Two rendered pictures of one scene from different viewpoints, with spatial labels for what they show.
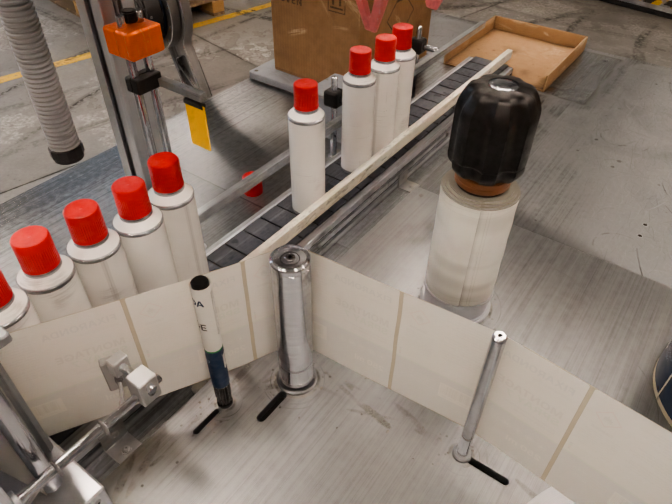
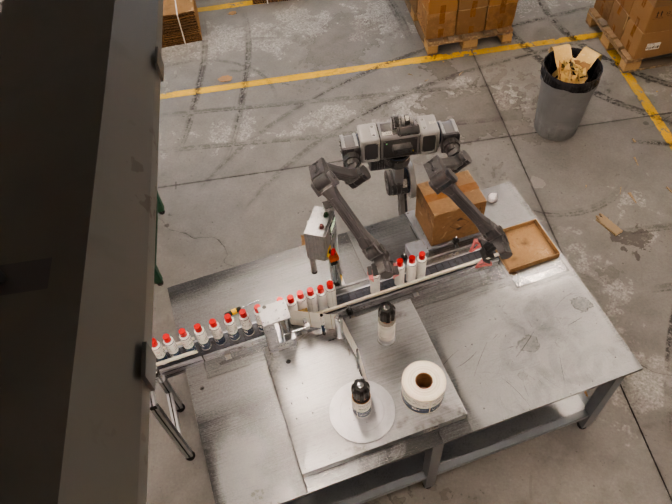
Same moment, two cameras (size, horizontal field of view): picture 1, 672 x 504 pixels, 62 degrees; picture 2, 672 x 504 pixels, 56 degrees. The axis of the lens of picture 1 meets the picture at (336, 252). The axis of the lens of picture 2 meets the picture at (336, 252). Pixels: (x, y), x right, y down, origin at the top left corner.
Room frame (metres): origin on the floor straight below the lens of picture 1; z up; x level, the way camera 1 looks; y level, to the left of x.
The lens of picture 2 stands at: (-0.79, -0.98, 3.70)
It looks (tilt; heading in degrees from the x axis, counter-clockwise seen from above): 54 degrees down; 40
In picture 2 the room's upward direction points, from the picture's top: 6 degrees counter-clockwise
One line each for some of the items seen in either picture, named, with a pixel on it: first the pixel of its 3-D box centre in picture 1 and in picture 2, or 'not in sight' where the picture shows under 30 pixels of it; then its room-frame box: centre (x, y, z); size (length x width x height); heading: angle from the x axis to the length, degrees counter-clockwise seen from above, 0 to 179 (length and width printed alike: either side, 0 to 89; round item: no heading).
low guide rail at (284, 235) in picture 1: (384, 154); (407, 284); (0.81, -0.08, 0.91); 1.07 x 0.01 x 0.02; 145
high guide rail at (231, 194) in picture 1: (348, 115); (401, 267); (0.85, -0.02, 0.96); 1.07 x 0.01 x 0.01; 145
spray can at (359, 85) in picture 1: (358, 112); (399, 271); (0.81, -0.03, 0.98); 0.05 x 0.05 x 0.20
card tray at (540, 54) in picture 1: (517, 50); (522, 245); (1.41, -0.45, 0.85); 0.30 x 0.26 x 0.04; 145
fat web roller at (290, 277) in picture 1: (293, 324); (339, 327); (0.37, 0.04, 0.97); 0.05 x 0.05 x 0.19
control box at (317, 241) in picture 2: not in sight; (321, 233); (0.56, 0.25, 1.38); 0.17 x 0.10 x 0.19; 20
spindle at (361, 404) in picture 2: not in sight; (361, 398); (0.11, -0.27, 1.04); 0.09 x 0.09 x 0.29
